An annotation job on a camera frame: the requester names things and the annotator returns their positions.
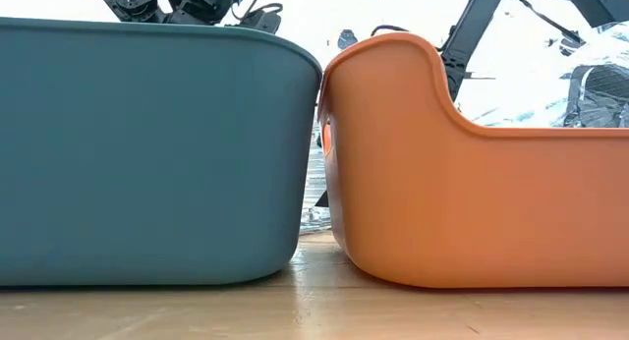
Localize black right camera cable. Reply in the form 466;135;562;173
369;24;412;38

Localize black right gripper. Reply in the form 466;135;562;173
439;0;508;103

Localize orange plastic bin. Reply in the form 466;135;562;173
316;31;629;290

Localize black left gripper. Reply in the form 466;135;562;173
165;0;246;27

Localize bagged black hair ties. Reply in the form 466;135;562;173
466;20;629;130

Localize black camera cable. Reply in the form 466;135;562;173
229;0;285;22
369;24;412;38

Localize dark ceiling fixture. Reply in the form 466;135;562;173
337;28;360;52
559;34;587;57

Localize black left camera cable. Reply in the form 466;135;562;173
229;0;285;22

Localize teal plastic bin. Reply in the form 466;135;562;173
0;16;324;288

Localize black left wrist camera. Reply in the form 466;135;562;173
239;9;284;35

